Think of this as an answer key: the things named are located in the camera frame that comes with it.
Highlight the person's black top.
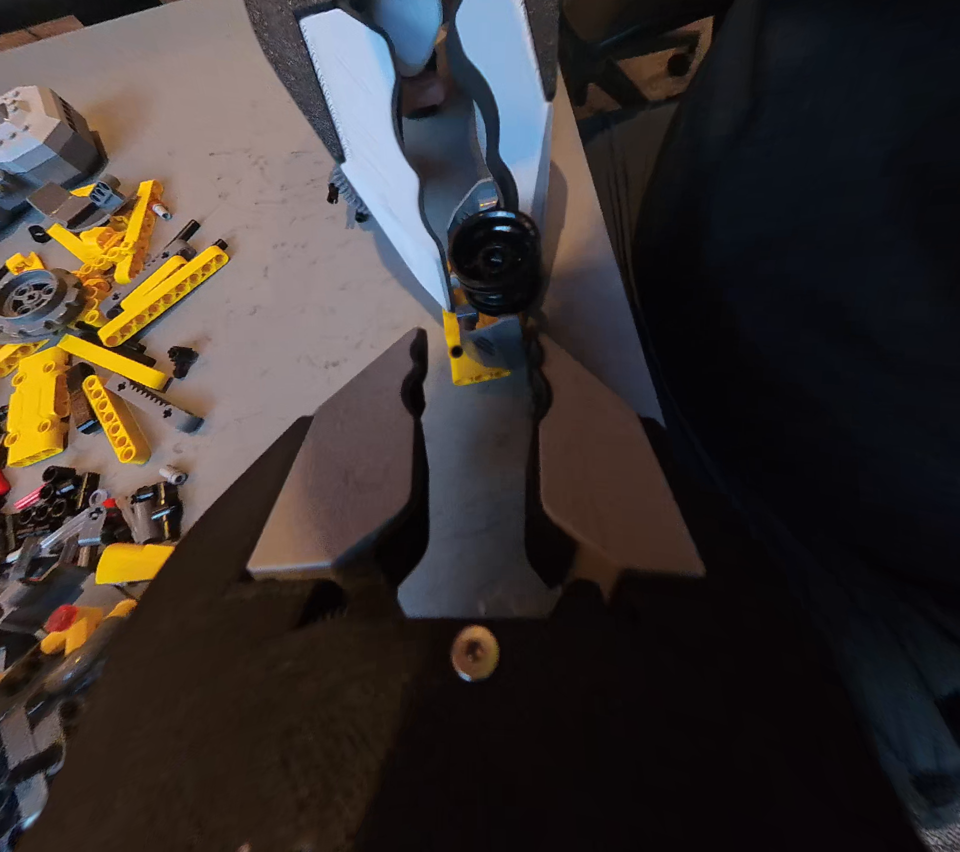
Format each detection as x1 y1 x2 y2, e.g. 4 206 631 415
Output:
633 0 960 651

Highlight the light grey desk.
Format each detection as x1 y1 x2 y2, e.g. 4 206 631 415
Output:
0 0 666 643

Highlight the pile of loose building pieces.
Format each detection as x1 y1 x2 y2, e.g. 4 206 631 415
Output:
0 177 231 643

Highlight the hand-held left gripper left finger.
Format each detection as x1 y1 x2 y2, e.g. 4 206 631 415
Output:
247 327 430 585

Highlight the black office chair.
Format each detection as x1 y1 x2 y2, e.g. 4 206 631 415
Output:
558 0 717 127

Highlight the person's grey pants leg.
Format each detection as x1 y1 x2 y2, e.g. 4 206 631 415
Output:
581 105 680 418

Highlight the yellow curved panel piece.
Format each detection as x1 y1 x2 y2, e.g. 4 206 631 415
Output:
95 542 178 585

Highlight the grey toothed rack piece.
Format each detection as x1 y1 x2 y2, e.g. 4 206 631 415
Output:
105 375 206 435

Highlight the yellow frame block assembly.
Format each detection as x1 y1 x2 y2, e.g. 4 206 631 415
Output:
441 177 543 387

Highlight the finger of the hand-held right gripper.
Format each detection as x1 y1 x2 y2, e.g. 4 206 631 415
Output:
298 6 456 313
453 0 556 214

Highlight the grey wheel hub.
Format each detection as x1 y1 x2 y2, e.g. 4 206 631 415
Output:
0 267 85 341

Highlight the grey battery box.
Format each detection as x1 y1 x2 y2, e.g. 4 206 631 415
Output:
0 85 108 228

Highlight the grey gear block assembly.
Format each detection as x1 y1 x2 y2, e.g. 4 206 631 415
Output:
325 162 370 228

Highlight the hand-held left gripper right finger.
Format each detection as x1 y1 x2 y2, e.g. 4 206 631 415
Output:
525 336 706 600

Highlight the person's right hand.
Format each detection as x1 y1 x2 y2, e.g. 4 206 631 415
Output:
403 51 453 120

